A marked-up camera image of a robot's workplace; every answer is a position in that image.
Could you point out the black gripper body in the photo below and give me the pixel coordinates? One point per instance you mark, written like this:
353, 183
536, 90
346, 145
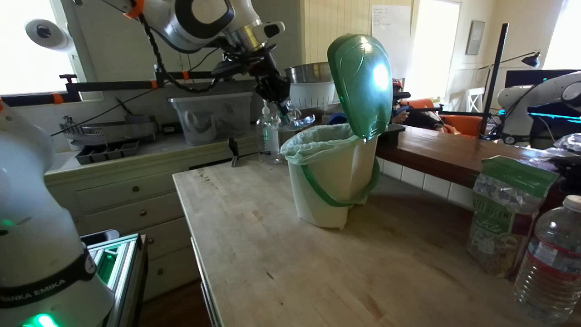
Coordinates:
266, 70

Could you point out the idle white robot arm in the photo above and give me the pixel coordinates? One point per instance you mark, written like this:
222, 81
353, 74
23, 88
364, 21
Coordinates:
520, 101

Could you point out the pale green bin liner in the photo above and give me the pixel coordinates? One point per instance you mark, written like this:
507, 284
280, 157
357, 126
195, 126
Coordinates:
318, 148

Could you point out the green bin lid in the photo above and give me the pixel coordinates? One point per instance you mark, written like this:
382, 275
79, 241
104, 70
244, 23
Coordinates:
360, 85

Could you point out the white compost bin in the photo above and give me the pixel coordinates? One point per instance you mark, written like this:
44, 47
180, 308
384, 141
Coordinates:
329, 206

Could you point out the dark wooden counter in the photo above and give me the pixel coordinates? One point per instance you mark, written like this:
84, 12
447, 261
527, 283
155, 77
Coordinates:
460, 156

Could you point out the silver and white pot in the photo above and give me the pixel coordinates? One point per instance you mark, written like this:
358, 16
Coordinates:
311, 92

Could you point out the clear soap bottle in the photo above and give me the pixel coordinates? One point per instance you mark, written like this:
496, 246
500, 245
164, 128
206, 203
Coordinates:
269, 134

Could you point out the clear plastic container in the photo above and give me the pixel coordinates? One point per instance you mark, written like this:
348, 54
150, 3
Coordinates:
210, 121

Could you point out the small black table clamp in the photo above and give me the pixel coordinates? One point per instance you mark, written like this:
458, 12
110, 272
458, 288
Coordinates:
233, 154

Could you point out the black bar with orange clips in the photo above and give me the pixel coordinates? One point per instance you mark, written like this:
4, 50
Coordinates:
110, 86

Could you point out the grey dish rack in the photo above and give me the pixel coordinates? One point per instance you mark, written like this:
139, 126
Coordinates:
110, 128

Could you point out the white drawer cabinet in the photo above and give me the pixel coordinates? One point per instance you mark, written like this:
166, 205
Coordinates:
133, 201

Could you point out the orange cushion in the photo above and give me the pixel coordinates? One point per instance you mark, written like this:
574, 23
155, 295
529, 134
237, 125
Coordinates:
464, 125

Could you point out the black desk lamp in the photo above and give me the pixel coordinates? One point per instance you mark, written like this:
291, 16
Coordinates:
495, 74

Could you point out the green-lit metal control box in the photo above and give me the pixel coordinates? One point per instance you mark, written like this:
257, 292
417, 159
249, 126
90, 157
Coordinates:
121, 266

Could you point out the green snack bag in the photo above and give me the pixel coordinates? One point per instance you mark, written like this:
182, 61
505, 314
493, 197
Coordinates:
505, 212

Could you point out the clear water bottle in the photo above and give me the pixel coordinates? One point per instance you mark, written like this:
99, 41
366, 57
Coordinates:
551, 266

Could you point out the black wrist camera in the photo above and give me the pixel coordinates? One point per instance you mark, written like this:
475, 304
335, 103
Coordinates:
237, 65

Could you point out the white wall paper sheet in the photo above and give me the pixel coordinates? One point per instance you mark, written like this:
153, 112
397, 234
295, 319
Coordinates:
391, 30

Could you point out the framed wall picture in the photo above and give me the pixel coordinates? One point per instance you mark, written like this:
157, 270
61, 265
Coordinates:
475, 37

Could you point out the round white wall fixture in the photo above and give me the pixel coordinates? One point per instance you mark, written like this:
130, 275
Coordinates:
48, 34

